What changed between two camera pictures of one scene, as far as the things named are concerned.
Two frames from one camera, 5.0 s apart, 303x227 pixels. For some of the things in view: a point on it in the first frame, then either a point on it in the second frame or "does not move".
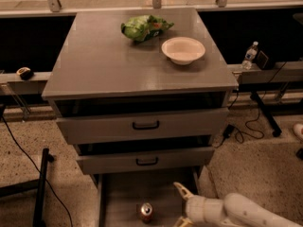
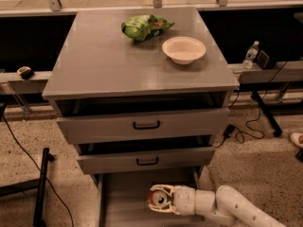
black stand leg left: [39, 183] does not move
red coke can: [146, 212] → [156, 198]
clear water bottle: [250, 55] does not move
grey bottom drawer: [123, 199] does not move
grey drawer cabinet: [139, 89] does not move
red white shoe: [298, 130] → [297, 139]
